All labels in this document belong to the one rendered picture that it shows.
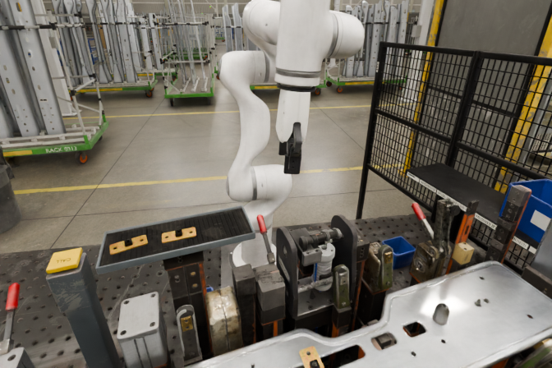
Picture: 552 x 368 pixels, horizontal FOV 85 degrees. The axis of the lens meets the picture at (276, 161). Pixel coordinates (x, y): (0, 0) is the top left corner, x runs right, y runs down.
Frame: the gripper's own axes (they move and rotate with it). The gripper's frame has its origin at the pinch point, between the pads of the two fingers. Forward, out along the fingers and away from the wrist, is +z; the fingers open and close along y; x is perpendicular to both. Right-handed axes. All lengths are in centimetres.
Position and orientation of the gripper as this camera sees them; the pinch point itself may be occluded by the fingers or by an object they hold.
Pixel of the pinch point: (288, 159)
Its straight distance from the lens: 63.6
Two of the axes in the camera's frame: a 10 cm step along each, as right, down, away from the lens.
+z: -0.8, 9.1, 4.1
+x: 9.9, 0.3, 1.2
